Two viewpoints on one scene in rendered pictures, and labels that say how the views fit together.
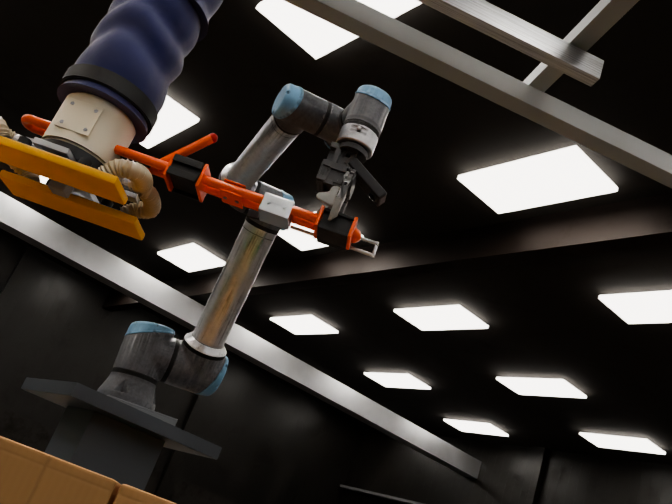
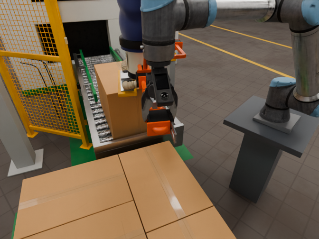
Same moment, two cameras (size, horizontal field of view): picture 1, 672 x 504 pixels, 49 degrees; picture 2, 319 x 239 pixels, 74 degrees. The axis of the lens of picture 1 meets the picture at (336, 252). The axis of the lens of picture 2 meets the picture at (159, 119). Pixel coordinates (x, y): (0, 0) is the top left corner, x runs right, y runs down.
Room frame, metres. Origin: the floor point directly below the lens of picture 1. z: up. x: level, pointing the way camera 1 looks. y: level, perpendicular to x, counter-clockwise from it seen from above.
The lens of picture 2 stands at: (1.33, -0.54, 1.59)
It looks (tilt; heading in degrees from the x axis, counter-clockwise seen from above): 34 degrees down; 76
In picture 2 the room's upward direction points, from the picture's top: straight up
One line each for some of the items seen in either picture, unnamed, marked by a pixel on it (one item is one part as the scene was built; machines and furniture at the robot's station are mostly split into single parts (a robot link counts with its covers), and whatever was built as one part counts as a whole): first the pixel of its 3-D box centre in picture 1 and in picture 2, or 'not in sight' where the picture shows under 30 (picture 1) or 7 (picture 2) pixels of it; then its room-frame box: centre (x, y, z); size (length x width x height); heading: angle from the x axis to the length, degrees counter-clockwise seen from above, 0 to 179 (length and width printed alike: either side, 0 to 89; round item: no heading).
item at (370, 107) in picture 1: (367, 114); (159, 16); (1.48, 0.05, 1.50); 0.10 x 0.09 x 0.12; 17
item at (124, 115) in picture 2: not in sight; (126, 96); (1.46, 1.05, 0.75); 0.60 x 0.40 x 0.40; 98
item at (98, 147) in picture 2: not in sight; (141, 137); (1.51, 0.69, 0.58); 0.70 x 0.03 x 0.06; 8
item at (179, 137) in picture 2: not in sight; (142, 148); (1.51, 0.68, 0.47); 0.70 x 0.03 x 0.15; 8
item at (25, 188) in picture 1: (76, 200); not in sight; (1.62, 0.61, 1.08); 0.34 x 0.10 x 0.05; 85
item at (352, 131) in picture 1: (356, 142); (157, 50); (1.47, 0.05, 1.41); 0.10 x 0.09 x 0.05; 174
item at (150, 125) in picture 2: (335, 227); (156, 121); (1.46, 0.02, 1.19); 0.08 x 0.07 x 0.05; 85
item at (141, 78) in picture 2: (188, 178); (146, 78); (1.50, 0.37, 1.19); 0.10 x 0.08 x 0.06; 175
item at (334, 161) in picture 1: (341, 171); (158, 77); (1.48, 0.05, 1.33); 0.09 x 0.08 x 0.12; 84
